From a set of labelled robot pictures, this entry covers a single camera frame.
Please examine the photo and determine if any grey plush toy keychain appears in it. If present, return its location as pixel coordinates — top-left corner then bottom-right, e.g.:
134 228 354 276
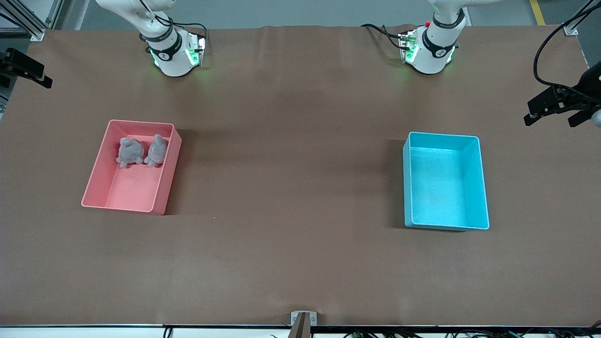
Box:
144 134 169 168
116 137 145 169

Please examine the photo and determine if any blue plastic box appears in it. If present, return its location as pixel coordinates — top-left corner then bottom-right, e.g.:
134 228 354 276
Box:
402 131 490 231

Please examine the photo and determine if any pink plastic box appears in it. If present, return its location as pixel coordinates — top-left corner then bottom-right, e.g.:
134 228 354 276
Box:
81 119 183 216

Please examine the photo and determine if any black table edge strip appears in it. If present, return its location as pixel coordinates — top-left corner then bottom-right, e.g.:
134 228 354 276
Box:
0 323 601 331

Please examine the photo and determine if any brown table mat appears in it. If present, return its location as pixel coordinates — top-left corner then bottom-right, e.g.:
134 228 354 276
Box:
0 24 601 327

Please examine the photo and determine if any aluminium frame profile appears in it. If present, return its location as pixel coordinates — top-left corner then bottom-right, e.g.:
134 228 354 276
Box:
0 0 64 42
563 0 601 36

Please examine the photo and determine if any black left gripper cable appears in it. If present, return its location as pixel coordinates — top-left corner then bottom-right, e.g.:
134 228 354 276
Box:
533 0 601 101

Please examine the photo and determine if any black right arm base cable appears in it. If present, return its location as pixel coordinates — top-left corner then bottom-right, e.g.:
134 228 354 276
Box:
138 0 208 45

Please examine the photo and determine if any black arm base cable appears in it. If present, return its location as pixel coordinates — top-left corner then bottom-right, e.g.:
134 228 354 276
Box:
360 23 406 50
138 0 208 45

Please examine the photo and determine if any black left arm base cable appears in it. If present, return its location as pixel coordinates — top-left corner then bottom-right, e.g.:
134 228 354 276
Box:
360 23 406 50

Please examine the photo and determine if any grey metal bracket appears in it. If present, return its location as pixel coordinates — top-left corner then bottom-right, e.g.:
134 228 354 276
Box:
291 311 317 327

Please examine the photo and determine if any brown mounting post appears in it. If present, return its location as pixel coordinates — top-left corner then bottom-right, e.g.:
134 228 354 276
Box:
288 313 311 338

